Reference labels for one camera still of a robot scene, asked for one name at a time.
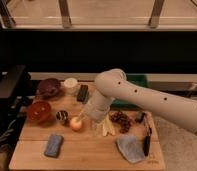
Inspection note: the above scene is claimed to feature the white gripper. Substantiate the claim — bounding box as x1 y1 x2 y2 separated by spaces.
78 100 109 132

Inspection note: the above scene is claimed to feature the blue sponge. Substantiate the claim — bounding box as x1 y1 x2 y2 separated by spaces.
44 134 64 158

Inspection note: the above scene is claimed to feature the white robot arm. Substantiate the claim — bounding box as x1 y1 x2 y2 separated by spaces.
81 69 197 135

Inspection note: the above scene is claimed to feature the red bowl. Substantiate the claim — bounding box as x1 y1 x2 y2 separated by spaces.
27 101 51 123

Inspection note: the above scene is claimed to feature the purple bowl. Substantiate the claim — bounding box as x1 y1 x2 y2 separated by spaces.
37 78 61 98

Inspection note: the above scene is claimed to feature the yellow apple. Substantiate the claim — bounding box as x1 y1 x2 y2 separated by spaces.
69 117 83 131

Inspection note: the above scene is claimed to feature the purple grape bunch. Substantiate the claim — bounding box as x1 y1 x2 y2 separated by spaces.
110 111 131 134

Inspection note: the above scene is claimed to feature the dark striped cup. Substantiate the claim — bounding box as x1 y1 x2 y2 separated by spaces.
56 110 68 125

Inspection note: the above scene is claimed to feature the black rectangular block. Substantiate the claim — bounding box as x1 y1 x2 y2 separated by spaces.
77 85 88 102

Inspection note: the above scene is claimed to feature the wooden cutting board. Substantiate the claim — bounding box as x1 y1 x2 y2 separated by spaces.
8 81 166 171

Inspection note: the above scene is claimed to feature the white cup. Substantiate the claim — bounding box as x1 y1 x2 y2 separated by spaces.
63 78 78 94

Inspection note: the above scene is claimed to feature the grey blue cloth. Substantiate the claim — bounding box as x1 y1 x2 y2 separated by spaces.
116 135 145 164

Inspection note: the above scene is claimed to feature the green plastic tray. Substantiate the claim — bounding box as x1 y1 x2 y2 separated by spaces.
111 73 148 109

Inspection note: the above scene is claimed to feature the black handled knife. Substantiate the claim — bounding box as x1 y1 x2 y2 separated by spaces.
143 117 152 156

